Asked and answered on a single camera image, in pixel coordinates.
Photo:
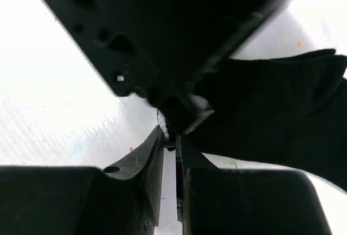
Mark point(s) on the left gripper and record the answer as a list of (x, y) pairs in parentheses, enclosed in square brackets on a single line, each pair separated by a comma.
[(159, 49)]

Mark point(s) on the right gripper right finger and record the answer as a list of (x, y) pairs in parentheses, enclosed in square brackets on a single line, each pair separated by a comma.
[(211, 200)]

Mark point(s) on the black sock white stripes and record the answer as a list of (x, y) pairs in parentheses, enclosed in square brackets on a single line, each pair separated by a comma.
[(288, 111)]

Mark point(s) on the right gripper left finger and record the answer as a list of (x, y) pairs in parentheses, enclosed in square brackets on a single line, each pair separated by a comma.
[(123, 198)]

